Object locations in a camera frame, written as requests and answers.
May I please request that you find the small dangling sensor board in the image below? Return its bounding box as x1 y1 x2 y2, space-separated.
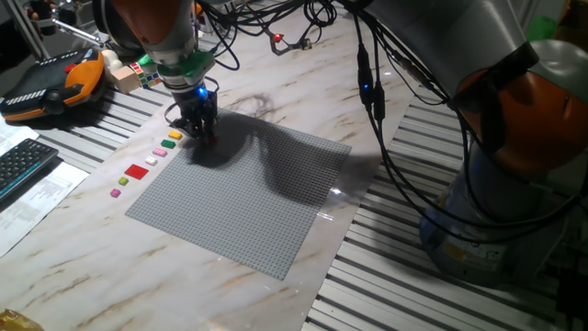
268 30 313 57

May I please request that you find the marble pattern table mat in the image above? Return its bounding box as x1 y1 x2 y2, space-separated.
0 0 417 331

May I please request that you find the white printed booklet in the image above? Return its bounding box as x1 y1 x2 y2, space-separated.
0 117 40 157

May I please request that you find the black orange teach pendant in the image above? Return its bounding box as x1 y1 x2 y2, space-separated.
0 47 107 123

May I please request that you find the black keyboard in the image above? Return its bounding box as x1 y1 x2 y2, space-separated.
0 137 60 202

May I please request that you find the green cloth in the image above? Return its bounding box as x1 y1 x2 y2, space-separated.
526 15 560 42

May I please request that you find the brown cardboard box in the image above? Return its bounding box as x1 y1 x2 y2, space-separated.
553 0 588 42

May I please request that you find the large black round spool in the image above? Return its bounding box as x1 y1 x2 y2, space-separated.
91 0 143 51

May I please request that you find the grey Lego baseplate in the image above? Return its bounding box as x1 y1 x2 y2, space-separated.
124 108 353 281

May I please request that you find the Rubik's cube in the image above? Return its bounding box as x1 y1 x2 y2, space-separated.
129 62 163 90

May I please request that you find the gold foil bag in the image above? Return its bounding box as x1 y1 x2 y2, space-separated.
0 308 45 331

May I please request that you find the wooden cube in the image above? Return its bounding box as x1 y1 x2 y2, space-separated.
109 65 141 95

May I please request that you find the white rounded figurine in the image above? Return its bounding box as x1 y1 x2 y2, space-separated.
100 49 124 74

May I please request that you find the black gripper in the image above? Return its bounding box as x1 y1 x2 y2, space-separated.
172 85 221 142

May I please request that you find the red flat Lego plate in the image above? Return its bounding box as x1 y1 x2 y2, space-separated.
123 163 151 181

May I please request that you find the grey metal tripod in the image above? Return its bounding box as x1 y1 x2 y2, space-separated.
2 0 100 61

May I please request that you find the white printed paper sheet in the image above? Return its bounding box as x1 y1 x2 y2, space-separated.
0 160 90 258

